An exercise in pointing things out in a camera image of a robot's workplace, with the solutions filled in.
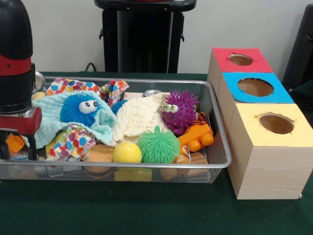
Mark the large colourful dotted cloth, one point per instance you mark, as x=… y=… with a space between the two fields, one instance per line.
x=66 y=85

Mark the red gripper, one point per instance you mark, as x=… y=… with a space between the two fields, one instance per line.
x=22 y=124

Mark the small orange plastic toy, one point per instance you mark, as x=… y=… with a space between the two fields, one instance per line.
x=15 y=143

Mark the small colourful dotted cloth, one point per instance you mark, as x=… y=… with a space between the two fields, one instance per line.
x=73 y=142

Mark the green spiky rubber ball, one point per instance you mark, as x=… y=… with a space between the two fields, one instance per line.
x=158 y=145

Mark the purple spiky ball with eyes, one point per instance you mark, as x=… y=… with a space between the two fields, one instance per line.
x=182 y=112

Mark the yellow ball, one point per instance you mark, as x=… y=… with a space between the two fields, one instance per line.
x=127 y=152

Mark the mint green cloth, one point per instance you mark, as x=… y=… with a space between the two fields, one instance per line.
x=49 y=122

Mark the tan orange ball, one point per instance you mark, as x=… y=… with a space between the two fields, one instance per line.
x=99 y=154

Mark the wooden box with three holes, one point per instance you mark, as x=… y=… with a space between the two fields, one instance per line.
x=274 y=161

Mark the orange toy building block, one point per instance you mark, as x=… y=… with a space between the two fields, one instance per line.
x=196 y=137

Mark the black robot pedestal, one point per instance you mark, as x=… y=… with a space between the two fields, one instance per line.
x=142 y=39

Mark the dark green table cloth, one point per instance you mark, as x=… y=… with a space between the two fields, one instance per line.
x=146 y=210

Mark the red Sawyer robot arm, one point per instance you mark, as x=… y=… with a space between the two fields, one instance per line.
x=15 y=58

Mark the blue spiky rubber ball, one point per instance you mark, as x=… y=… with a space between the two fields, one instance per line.
x=76 y=110
x=117 y=105

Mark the black panel stand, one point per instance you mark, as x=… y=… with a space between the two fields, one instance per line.
x=301 y=44

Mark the silver crushed can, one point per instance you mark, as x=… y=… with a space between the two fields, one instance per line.
x=39 y=83

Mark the cream white cloth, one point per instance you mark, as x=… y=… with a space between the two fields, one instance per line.
x=139 y=117

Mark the shallow clear mesh bin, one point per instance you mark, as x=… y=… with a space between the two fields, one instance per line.
x=217 y=156

